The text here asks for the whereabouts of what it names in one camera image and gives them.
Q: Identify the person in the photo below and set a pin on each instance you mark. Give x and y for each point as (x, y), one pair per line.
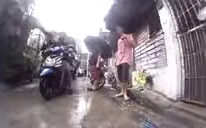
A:
(97, 71)
(124, 50)

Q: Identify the yellow-green plant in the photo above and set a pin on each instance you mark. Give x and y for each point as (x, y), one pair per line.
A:
(140, 80)

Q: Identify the wet grey concrete alley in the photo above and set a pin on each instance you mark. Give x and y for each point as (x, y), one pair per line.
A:
(91, 113)

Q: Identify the blue motorcycle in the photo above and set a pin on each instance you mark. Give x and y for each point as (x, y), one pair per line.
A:
(54, 77)

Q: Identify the white building with metal gate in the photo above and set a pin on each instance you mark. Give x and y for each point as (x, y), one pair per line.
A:
(164, 78)

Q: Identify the raised concrete kerb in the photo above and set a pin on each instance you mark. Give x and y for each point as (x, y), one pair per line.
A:
(164, 101)

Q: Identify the drain grate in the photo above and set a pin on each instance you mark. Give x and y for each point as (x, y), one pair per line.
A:
(149, 121)

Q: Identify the trees and bushes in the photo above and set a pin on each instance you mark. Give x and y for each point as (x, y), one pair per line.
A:
(9, 43)

